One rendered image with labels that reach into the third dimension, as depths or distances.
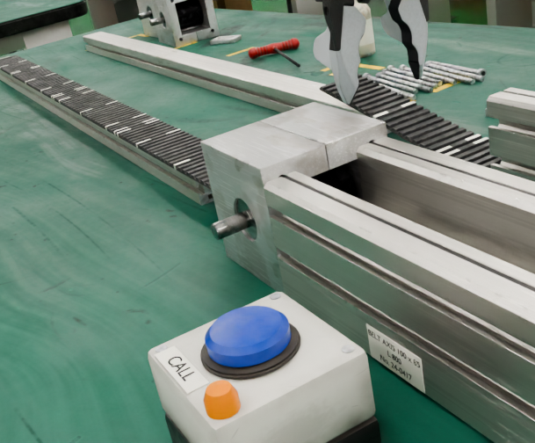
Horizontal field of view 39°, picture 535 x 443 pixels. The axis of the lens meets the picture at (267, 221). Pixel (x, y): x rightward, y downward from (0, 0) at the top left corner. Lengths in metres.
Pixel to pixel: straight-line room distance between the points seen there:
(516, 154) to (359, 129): 0.12
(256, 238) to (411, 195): 0.11
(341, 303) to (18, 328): 0.25
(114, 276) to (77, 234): 0.11
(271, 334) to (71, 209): 0.45
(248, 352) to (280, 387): 0.02
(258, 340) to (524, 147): 0.29
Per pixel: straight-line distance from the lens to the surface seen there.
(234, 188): 0.52
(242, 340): 0.35
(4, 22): 2.52
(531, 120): 0.56
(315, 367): 0.34
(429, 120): 0.74
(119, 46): 1.42
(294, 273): 0.49
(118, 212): 0.73
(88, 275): 0.62
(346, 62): 0.72
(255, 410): 0.33
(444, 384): 0.39
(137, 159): 0.83
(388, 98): 0.79
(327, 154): 0.50
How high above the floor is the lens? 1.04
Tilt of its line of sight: 24 degrees down
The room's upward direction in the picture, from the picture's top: 11 degrees counter-clockwise
